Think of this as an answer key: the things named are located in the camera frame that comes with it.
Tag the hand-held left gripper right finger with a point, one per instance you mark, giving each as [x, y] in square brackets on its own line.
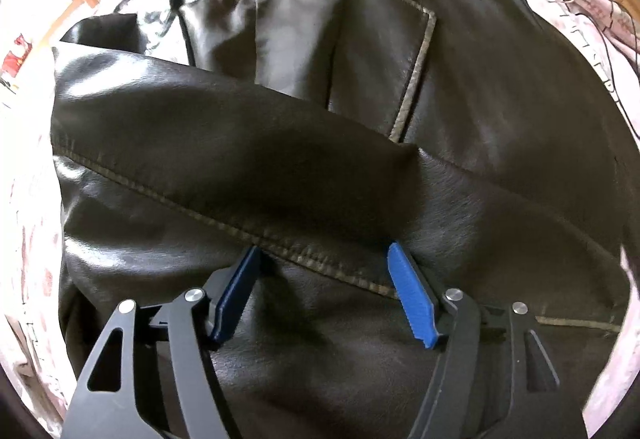
[411, 295]

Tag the red object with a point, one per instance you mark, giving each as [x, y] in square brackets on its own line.
[17, 54]

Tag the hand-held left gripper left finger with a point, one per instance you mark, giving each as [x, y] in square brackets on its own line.
[234, 295]

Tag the black leather jacket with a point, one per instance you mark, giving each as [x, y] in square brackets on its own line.
[320, 129]

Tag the pink printed blanket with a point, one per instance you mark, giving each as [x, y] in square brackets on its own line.
[30, 219]

